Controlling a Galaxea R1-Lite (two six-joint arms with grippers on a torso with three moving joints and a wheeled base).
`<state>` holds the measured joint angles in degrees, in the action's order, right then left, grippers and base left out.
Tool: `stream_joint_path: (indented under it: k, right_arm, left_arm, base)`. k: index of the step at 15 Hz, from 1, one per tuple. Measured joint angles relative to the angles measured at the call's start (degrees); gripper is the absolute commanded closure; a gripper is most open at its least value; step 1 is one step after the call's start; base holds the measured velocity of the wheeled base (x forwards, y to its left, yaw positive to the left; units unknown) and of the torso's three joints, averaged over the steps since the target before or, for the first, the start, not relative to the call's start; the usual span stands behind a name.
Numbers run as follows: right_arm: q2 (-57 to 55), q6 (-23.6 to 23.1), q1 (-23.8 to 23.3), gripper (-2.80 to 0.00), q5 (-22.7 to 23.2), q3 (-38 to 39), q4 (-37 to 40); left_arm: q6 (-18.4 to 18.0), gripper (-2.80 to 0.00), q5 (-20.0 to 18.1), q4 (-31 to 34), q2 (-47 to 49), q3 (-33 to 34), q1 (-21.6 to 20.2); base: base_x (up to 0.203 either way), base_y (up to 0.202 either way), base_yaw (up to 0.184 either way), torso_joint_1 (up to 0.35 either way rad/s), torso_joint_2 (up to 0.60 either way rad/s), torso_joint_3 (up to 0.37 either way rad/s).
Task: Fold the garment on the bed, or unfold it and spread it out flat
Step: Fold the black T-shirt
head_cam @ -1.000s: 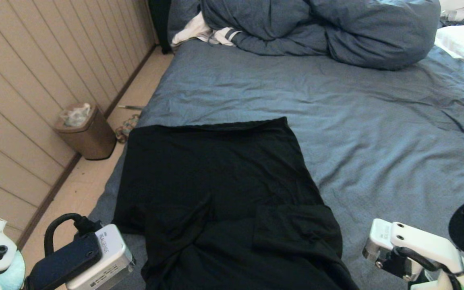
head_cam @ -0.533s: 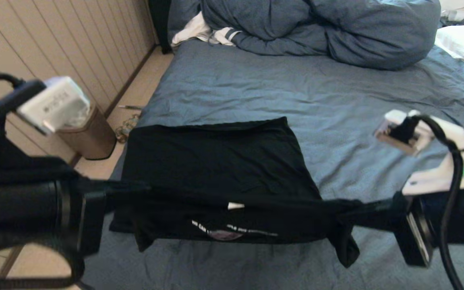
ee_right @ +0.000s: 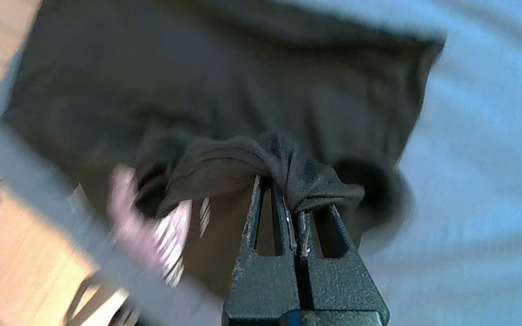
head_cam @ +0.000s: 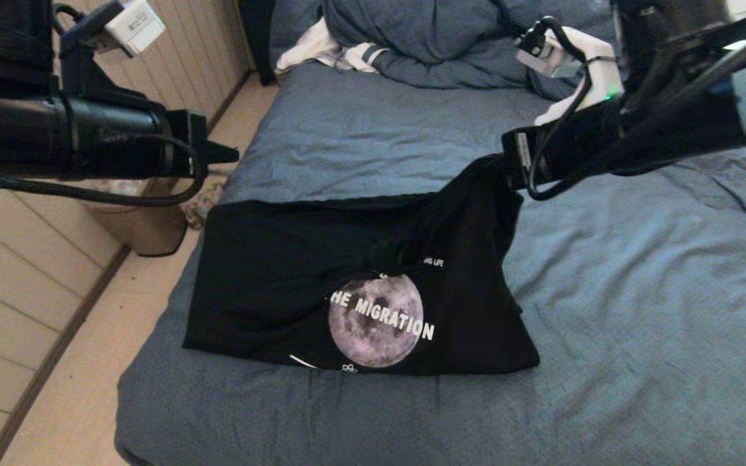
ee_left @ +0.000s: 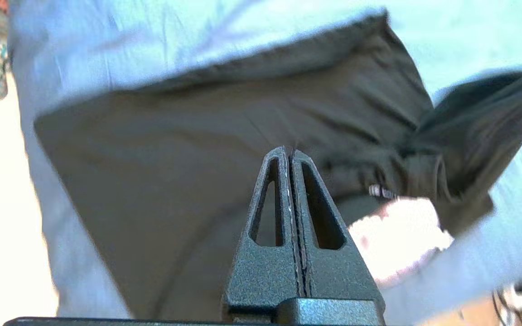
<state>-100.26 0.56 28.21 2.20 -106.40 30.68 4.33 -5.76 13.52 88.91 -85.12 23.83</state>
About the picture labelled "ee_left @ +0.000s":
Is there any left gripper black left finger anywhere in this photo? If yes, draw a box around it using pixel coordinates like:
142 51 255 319
222 146 307 317

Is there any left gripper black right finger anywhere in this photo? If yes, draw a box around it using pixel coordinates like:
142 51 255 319
290 149 386 312

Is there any black printed t-shirt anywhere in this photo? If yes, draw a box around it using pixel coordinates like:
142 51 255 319
34 11 522 322

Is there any blue bed sheet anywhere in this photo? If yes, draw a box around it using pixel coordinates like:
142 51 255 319
7 0 522 326

